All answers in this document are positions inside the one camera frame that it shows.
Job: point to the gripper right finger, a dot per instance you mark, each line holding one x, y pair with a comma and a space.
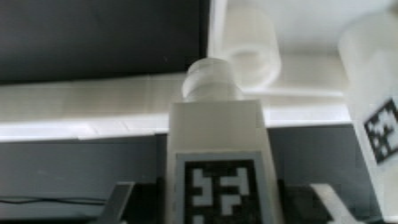
335, 205

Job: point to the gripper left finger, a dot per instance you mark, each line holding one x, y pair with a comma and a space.
111, 216

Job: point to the white chair leg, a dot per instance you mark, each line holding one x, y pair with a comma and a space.
221, 184
369, 51

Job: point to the white chair seat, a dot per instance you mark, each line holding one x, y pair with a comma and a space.
275, 36

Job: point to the white U-shaped fence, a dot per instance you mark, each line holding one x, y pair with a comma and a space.
115, 108

